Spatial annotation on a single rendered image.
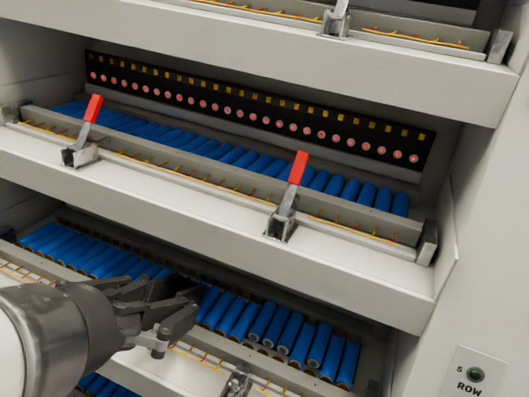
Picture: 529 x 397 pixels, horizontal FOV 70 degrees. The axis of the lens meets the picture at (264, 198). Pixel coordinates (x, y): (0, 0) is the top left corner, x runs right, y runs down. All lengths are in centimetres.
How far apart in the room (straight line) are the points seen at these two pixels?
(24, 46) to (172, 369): 49
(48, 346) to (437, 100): 35
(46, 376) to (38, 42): 52
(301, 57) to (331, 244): 19
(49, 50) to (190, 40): 33
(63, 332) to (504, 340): 35
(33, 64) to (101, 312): 45
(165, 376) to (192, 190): 22
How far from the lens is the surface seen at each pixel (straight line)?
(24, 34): 68
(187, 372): 50
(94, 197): 49
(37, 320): 29
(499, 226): 37
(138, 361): 52
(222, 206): 43
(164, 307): 42
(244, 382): 47
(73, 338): 30
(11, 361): 27
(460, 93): 37
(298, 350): 51
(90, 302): 33
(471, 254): 37
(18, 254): 66
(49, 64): 71
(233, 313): 53
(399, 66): 37
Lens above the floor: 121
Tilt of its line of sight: 10 degrees down
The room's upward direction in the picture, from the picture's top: 15 degrees clockwise
